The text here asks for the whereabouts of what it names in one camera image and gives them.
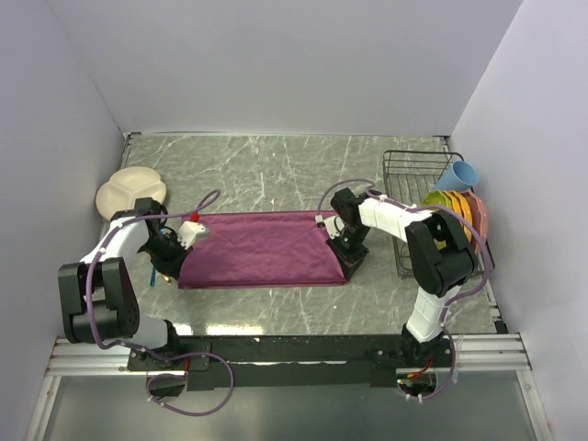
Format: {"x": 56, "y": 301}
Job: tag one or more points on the cream divided ceramic plate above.
{"x": 125, "y": 186}

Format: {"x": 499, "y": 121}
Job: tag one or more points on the black wire dish rack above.
{"x": 410, "y": 176}

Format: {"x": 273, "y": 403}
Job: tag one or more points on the light blue plastic cup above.
{"x": 459, "y": 176}

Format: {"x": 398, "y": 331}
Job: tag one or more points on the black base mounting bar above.
{"x": 212, "y": 362}

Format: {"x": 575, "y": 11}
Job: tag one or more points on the purple cloth napkin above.
{"x": 279, "y": 249}

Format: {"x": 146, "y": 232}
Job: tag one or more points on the pink scalloped plate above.
{"x": 480, "y": 218}

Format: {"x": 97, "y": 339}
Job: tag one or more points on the orange scalloped plate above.
{"x": 458, "y": 204}

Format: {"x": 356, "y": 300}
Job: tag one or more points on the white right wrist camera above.
{"x": 332, "y": 225}

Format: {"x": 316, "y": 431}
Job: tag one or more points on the green scalloped plate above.
{"x": 436, "y": 199}

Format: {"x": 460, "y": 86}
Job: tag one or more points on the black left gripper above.
{"x": 172, "y": 267}

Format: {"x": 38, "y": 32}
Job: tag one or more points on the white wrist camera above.
{"x": 332, "y": 225}
{"x": 191, "y": 231}

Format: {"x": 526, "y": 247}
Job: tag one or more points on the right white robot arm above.
{"x": 442, "y": 258}

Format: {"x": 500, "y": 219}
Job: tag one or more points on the aluminium frame rail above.
{"x": 469, "y": 352}

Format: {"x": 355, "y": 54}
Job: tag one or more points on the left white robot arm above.
{"x": 98, "y": 302}

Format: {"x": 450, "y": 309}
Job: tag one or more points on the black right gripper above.
{"x": 349, "y": 261}

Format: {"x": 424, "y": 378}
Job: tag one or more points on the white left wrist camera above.
{"x": 191, "y": 231}

